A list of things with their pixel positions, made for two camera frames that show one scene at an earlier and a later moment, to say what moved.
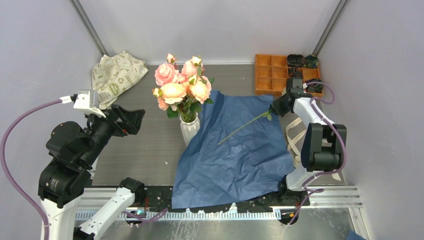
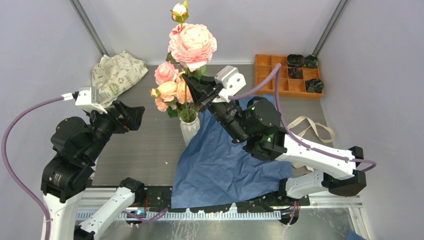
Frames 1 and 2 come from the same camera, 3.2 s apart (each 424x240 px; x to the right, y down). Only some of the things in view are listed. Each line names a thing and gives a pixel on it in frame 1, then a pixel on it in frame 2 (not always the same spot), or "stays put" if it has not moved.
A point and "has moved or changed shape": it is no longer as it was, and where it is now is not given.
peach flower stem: x=168 y=94 stays put
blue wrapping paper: x=235 y=153 stays put
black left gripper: x=131 y=120 stays put
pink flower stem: x=199 y=90 has moved or changed shape
